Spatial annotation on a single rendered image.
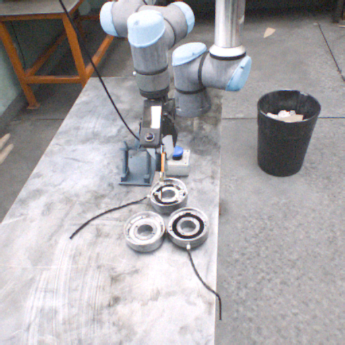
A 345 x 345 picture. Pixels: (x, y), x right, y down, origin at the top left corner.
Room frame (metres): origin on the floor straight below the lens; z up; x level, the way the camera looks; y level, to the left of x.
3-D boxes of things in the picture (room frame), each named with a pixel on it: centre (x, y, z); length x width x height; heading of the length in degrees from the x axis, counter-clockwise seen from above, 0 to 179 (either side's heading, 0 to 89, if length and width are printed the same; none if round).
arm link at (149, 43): (0.74, 0.01, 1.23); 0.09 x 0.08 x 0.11; 146
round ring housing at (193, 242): (0.56, -0.03, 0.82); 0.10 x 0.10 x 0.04
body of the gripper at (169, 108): (0.74, 0.01, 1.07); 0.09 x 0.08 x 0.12; 165
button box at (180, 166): (0.82, -0.03, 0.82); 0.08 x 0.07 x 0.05; 168
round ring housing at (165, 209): (0.68, 0.01, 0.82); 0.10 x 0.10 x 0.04
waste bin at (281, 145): (1.64, -0.69, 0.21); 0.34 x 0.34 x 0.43
